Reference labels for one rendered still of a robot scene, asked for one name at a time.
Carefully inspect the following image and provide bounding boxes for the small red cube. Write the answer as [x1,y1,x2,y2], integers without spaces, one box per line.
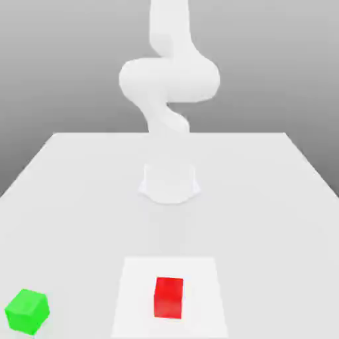
[153,276,184,320]

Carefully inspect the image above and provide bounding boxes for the small green cube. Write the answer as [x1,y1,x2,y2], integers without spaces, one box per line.
[4,288,51,336]

